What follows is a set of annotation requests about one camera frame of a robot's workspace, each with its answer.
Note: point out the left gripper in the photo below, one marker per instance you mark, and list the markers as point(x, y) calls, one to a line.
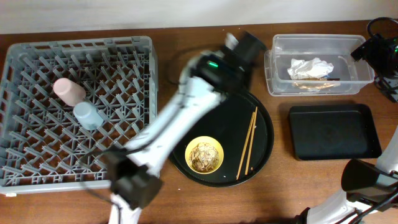
point(252, 43)

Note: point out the white napkin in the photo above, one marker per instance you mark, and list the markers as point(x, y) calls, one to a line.
point(311, 69)

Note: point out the gold foil wrapper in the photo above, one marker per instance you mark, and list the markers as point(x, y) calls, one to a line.
point(317, 84)

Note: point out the yellow bowl with food scraps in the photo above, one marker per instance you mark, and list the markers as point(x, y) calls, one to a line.
point(204, 155)

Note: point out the wooden chopstick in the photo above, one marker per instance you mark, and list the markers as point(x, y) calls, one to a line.
point(245, 146)
point(251, 138)

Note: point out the light blue cup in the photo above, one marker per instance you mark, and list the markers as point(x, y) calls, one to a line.
point(87, 115)

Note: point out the pink cup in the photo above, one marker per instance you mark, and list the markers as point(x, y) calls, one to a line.
point(69, 92)

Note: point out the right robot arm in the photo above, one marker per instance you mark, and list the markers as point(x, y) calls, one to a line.
point(365, 188)

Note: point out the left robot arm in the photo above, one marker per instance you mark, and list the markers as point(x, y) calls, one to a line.
point(205, 82)

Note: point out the grey dishwasher rack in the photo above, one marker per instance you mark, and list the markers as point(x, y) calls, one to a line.
point(43, 146)

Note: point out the clear plastic bin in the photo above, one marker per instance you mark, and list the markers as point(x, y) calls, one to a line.
point(332, 48)

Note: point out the round black tray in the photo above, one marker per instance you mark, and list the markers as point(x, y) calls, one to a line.
point(228, 124)

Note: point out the black rectangular tray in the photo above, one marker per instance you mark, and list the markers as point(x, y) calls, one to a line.
point(327, 132)

